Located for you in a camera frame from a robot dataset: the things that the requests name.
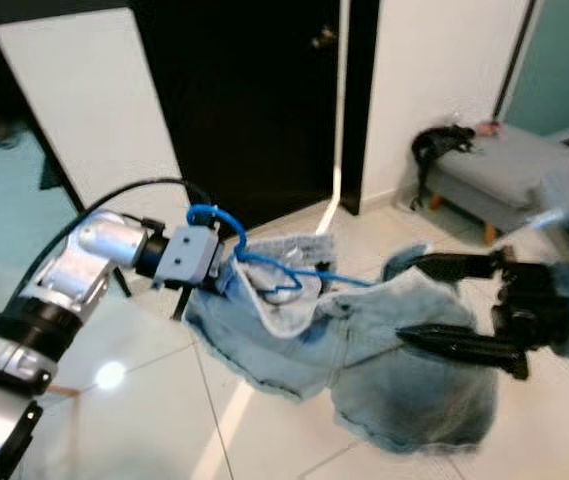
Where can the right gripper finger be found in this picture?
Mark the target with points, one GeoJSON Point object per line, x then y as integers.
{"type": "Point", "coordinates": [464, 343]}
{"type": "Point", "coordinates": [459, 266]}

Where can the light blue denim shorts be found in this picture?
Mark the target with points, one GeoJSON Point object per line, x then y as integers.
{"type": "Point", "coordinates": [374, 390]}

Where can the blue plastic hanger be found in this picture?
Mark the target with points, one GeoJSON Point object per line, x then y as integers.
{"type": "Point", "coordinates": [324, 275]}

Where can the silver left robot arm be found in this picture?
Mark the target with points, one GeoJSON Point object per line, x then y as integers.
{"type": "Point", "coordinates": [114, 240]}

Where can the grey ottoman stool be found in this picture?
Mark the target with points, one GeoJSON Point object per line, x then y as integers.
{"type": "Point", "coordinates": [504, 165]}

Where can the small pink box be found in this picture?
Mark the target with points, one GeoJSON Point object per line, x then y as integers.
{"type": "Point", "coordinates": [486, 128]}

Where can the brass door knob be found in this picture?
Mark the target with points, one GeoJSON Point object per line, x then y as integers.
{"type": "Point", "coordinates": [324, 38]}

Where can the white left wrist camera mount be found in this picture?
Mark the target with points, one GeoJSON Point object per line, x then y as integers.
{"type": "Point", "coordinates": [189, 255]}

